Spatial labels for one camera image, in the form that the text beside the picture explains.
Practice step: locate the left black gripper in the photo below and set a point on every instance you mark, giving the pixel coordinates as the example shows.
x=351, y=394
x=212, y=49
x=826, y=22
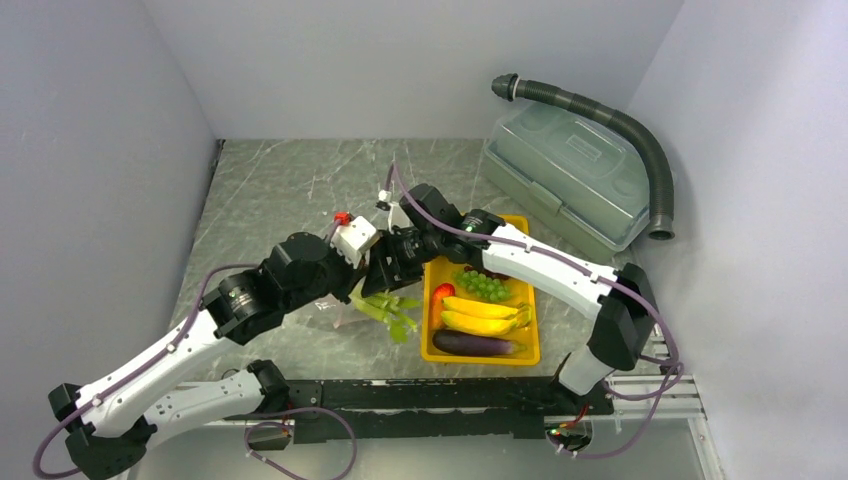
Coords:
x=352, y=276

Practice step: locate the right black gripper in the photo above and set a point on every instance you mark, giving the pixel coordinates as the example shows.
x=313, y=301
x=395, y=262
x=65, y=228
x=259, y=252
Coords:
x=382, y=276

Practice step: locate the clear pink zip top bag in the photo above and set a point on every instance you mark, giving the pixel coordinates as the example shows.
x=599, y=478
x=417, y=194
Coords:
x=330, y=313

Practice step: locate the celery stalk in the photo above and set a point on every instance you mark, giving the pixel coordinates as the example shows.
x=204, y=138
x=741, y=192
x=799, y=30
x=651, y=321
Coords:
x=389, y=309

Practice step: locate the purple eggplant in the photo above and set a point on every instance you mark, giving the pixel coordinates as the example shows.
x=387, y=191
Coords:
x=464, y=344

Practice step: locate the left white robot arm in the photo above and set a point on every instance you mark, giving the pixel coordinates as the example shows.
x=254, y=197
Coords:
x=112, y=423

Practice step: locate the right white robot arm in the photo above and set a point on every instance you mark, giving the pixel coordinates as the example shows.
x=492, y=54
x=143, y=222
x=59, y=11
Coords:
x=486, y=241

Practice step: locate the yellow plastic tray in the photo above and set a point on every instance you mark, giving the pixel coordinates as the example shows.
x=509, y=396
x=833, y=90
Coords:
x=441, y=271

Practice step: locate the red pepper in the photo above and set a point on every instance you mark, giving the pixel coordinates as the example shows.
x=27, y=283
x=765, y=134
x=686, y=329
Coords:
x=441, y=292

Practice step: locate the dark red grapes bunch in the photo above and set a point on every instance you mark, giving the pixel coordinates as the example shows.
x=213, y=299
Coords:
x=489, y=274

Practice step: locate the yellow banana bunch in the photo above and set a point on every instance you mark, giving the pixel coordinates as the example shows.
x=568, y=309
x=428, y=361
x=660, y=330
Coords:
x=483, y=319

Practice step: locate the green grapes bunch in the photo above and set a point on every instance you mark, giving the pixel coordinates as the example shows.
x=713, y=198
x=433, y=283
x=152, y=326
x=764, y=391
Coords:
x=482, y=288

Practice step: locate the clear lidded storage box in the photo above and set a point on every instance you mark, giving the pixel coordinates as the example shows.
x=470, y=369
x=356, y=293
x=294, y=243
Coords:
x=580, y=179

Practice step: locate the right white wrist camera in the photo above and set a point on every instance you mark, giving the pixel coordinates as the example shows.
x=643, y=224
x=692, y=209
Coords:
x=396, y=217

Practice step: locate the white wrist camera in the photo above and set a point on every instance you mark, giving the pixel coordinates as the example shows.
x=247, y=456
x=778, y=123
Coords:
x=353, y=237
x=396, y=217

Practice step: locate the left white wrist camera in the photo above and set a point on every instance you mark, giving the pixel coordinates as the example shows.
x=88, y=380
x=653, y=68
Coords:
x=353, y=237

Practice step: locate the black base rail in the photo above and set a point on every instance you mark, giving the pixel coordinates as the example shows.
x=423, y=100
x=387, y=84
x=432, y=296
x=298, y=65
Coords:
x=521, y=407

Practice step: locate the aluminium frame rail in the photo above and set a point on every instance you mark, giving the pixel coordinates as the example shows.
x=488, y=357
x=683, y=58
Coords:
x=656, y=387

